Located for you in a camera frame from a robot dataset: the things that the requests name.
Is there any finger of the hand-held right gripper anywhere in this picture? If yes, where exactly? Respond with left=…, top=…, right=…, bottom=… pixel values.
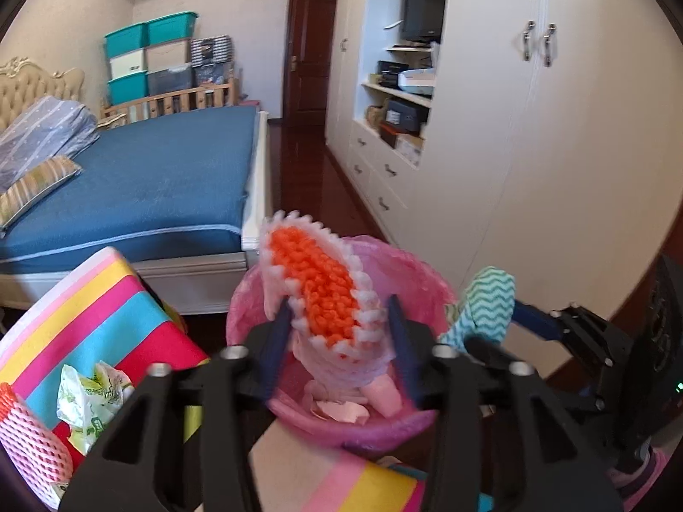
left=511, top=300, right=567, bottom=352
left=463, top=337, right=514, bottom=373

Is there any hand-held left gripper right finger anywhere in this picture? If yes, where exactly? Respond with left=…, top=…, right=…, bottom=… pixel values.
left=387, top=294, right=625, bottom=512

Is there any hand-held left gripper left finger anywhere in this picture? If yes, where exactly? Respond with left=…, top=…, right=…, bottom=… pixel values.
left=58, top=299, right=293, bottom=512

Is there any teal wavy striped cloth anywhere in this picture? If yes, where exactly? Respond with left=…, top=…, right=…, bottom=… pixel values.
left=438, top=267, right=517, bottom=350

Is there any orange and white crochet piece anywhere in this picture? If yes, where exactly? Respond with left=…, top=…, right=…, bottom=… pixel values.
left=259, top=210, right=398, bottom=385

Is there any bin with pink liner bag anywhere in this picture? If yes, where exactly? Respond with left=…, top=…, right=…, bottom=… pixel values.
left=225, top=235, right=460, bottom=451

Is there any white foam block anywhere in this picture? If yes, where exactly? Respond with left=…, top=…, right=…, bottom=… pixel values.
left=364, top=378, right=405, bottom=418

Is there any crumpled white paper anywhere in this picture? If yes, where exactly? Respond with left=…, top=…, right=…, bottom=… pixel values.
left=309, top=399, right=370, bottom=428

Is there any person's pink patterned clothing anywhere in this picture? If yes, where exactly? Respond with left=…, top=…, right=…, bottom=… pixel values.
left=608, top=437, right=676, bottom=512

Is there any white built-in wardrobe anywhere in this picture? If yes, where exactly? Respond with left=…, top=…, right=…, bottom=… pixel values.
left=323, top=0, right=683, bottom=332

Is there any rainbow striped tablecloth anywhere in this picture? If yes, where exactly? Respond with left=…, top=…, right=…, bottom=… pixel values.
left=0, top=248, right=481, bottom=512

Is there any green and white plastic wrapper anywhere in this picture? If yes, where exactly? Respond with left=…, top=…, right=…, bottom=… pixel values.
left=56, top=361, right=135, bottom=455

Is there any bed with blue mattress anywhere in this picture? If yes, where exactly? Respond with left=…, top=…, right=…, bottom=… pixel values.
left=0, top=105, right=270, bottom=315

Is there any brown cardboard box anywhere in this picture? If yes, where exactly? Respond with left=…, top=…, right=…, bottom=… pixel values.
left=379, top=122, right=425, bottom=163

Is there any small black safe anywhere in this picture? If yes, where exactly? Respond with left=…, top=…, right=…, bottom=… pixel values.
left=385, top=97, right=430, bottom=134

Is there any pink foam net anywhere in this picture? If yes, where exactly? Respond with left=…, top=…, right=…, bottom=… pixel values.
left=0, top=383, right=74, bottom=510

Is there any white shelf device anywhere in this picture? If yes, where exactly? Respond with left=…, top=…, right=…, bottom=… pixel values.
left=397, top=68, right=435, bottom=94

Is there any dark storage bag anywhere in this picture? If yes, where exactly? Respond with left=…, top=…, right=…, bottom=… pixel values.
left=193, top=61, right=234, bottom=87

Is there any black shelf box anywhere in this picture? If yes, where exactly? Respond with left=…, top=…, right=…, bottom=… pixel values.
left=378, top=60, right=409, bottom=86

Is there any clear grey storage box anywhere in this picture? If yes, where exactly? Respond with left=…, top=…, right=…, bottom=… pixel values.
left=146, top=64, right=194, bottom=96

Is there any striped pillow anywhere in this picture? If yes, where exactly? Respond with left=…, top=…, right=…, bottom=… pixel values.
left=0, top=154, right=83, bottom=233

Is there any dark brown wooden door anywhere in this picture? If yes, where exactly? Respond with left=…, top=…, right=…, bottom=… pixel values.
left=280, top=0, right=338, bottom=128

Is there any teal storage box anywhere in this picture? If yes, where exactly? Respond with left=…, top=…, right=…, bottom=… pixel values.
left=104, top=23, right=150, bottom=59
left=107, top=70, right=149, bottom=106
left=146, top=11, right=199, bottom=44

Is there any black and white checkered bag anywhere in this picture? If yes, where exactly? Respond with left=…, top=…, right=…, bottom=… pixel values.
left=190, top=35, right=234, bottom=65

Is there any beige storage box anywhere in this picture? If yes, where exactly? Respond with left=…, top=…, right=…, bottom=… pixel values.
left=145, top=38, right=193, bottom=71

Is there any white storage box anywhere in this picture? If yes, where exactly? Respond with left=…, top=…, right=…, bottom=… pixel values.
left=108, top=48, right=147, bottom=80

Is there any blue-grey folded duvet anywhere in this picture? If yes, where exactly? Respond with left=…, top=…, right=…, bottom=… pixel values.
left=0, top=96, right=101, bottom=190

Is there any black television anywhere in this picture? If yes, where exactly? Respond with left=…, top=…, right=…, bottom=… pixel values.
left=401, top=0, right=448, bottom=42

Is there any beige tufted headboard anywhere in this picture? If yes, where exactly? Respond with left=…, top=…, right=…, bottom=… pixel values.
left=0, top=56, right=86, bottom=134

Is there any wooden crib rail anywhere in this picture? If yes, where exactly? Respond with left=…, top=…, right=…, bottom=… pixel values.
left=99, top=77, right=241, bottom=126

